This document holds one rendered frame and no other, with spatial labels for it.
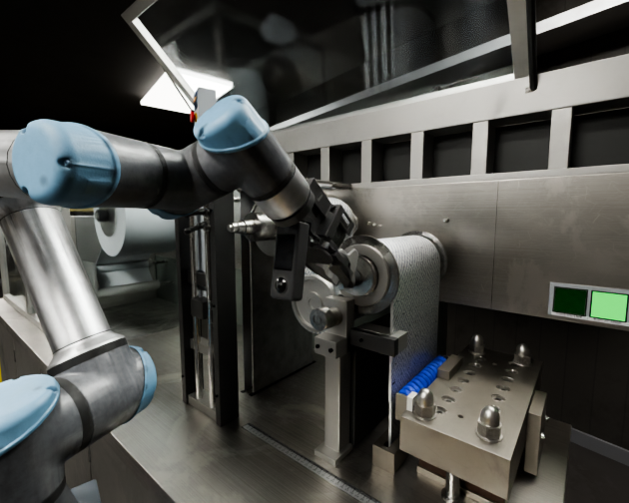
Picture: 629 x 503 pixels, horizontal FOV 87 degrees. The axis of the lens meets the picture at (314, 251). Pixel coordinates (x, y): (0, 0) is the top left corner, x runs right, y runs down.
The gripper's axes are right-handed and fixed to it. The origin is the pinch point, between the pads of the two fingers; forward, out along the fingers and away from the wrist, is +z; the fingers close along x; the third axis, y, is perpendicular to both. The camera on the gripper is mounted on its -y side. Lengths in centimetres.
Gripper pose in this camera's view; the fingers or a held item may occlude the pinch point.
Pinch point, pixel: (343, 285)
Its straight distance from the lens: 60.6
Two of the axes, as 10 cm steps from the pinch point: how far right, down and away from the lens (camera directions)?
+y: 4.1, -8.1, 4.1
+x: -7.7, -0.7, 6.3
